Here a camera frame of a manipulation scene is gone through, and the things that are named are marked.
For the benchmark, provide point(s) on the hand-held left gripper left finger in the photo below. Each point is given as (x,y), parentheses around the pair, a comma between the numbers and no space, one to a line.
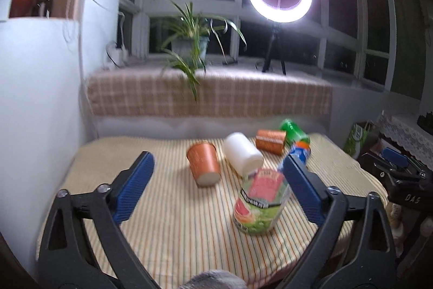
(134,188)

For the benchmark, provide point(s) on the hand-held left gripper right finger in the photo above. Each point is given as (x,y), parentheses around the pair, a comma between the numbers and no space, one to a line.
(304,189)

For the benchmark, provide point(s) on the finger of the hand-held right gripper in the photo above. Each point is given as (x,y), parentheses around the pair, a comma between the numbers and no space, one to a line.
(373,164)
(394,156)

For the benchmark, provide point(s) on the green red printed cup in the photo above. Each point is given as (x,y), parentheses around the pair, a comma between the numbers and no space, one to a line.
(260,207)

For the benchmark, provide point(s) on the plain orange paper cup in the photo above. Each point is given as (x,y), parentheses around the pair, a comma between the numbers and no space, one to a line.
(203,162)

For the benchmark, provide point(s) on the white lace cloth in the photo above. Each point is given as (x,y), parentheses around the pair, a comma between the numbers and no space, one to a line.
(411,136)

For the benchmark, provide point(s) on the green white bag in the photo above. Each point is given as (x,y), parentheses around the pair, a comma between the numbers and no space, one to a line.
(358,140)

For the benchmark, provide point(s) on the dark object on lace cloth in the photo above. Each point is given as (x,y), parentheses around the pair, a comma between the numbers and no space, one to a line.
(426,121)

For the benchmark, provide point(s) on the green soda bottle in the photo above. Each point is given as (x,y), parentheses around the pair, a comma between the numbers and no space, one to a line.
(293,131)

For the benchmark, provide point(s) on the striped tablecloth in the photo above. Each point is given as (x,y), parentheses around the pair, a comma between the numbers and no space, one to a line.
(176,231)

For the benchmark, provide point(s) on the white plastic bottle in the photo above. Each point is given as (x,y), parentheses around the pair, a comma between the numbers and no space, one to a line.
(243,153)

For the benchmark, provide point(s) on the plaid cloth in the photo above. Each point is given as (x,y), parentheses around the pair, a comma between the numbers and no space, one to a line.
(236,94)

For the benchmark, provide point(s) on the black tripod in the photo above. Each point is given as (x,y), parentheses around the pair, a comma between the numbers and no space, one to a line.
(272,48)

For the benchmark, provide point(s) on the potted spider plant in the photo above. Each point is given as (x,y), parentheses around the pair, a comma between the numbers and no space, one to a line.
(189,45)

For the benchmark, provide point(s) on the dark bottle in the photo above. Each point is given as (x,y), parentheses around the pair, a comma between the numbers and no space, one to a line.
(44,6)

